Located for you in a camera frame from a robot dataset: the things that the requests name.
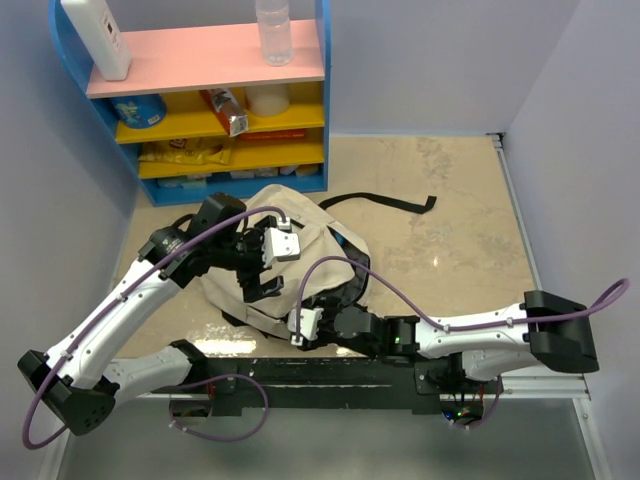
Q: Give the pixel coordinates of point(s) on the yellow chips bag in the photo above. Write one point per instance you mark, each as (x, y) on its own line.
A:
(187, 151)

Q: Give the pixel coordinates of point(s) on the white rectangular bottle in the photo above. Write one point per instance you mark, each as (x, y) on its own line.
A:
(99, 32)

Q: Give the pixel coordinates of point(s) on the aluminium frame rail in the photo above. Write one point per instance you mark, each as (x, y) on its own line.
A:
(467, 255)

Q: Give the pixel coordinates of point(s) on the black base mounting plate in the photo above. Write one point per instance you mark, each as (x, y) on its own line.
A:
(427, 387)

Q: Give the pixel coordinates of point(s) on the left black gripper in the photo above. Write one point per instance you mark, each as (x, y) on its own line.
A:
(253, 286)

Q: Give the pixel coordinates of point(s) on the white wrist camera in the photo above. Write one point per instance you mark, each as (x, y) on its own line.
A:
(308, 325)
(279, 246)

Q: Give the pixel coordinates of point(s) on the white small boxes row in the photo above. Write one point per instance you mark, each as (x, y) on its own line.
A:
(202, 180)

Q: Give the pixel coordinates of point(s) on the clear plastic water bottle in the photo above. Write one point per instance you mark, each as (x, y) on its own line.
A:
(274, 26)

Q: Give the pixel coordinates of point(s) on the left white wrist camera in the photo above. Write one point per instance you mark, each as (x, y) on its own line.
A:
(279, 246)

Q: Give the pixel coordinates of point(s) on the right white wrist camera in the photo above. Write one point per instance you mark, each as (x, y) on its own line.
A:
(308, 325)

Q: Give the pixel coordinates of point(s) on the beige canvas backpack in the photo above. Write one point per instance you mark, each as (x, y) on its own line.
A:
(320, 235)

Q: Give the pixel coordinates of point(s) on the blue round snack tub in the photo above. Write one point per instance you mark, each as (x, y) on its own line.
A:
(140, 111)

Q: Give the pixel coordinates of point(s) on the blue shelf unit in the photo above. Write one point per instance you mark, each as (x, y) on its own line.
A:
(178, 63)

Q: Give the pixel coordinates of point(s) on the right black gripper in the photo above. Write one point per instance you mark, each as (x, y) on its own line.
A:
(330, 306)

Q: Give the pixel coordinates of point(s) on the red flat box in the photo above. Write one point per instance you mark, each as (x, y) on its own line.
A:
(290, 134)

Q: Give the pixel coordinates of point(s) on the white cylindrical container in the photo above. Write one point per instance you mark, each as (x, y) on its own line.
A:
(268, 100)

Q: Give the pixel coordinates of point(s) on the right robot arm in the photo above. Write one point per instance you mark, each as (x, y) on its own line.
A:
(543, 329)

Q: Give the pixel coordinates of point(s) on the orange silver snack packet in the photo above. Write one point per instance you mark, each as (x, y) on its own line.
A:
(228, 111)

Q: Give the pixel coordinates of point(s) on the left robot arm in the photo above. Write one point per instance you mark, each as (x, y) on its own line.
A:
(81, 380)

